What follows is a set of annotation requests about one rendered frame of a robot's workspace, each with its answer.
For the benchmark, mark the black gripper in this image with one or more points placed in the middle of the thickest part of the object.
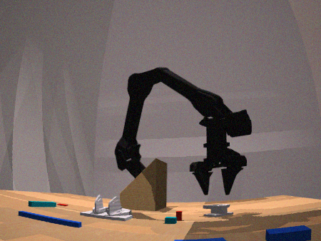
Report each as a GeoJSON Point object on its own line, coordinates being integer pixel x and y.
{"type": "Point", "coordinates": [217, 152]}

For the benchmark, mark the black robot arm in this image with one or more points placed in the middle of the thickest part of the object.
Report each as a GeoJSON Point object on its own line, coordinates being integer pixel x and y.
{"type": "Point", "coordinates": [206, 103]}

